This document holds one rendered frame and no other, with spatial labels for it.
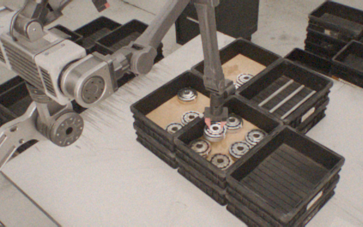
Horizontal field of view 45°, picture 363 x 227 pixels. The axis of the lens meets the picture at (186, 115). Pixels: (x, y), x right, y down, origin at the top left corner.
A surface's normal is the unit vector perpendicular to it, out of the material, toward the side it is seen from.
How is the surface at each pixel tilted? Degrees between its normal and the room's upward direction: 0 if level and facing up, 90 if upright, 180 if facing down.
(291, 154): 0
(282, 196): 0
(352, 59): 0
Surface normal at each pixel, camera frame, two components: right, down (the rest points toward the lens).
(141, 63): 0.73, 0.29
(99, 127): -0.04, -0.74
